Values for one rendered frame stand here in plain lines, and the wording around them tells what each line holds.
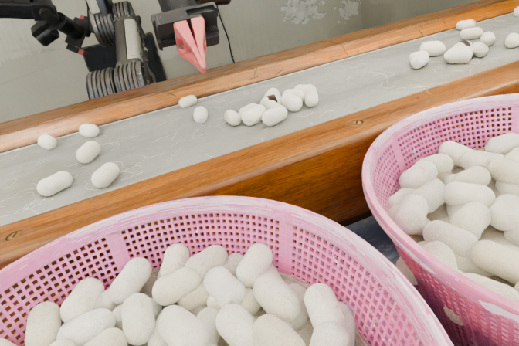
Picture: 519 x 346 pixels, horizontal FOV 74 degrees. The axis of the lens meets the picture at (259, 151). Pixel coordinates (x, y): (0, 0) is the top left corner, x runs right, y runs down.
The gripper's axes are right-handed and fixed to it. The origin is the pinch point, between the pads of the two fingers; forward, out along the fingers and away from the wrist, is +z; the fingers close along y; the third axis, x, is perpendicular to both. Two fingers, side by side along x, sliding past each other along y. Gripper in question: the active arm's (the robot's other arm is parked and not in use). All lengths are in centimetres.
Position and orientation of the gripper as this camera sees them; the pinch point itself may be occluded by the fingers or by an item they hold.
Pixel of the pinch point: (202, 66)
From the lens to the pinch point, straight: 54.6
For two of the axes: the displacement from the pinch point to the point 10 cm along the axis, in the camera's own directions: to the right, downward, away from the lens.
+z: 3.6, 8.5, -3.9
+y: 9.3, -3.0, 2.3
